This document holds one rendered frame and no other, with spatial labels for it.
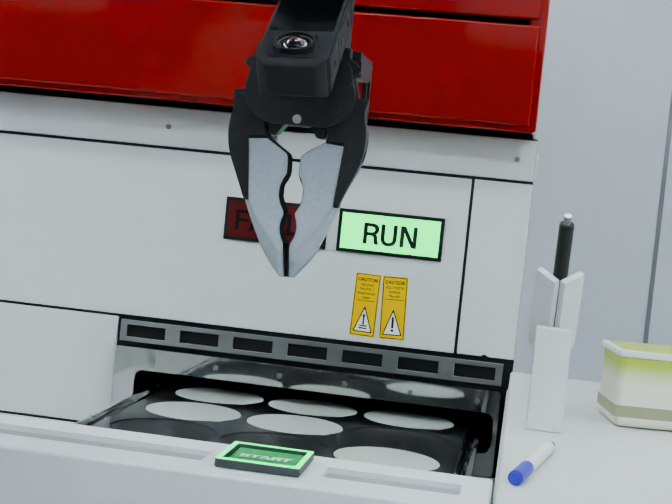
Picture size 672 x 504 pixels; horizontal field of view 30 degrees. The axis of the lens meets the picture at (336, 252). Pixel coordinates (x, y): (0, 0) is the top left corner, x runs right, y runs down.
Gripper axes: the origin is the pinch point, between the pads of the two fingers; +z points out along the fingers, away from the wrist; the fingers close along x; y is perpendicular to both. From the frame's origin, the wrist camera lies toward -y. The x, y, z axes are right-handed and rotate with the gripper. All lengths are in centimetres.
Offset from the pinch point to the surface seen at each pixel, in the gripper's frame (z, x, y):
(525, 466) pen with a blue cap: 12.4, -16.8, 3.7
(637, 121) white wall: -26, -37, 207
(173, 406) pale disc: 20, 19, 47
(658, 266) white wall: 6, -45, 207
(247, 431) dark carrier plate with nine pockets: 19.8, 9.7, 39.1
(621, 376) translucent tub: 9.0, -24.6, 30.0
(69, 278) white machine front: 9, 36, 58
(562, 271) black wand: 0.2, -18.5, 22.9
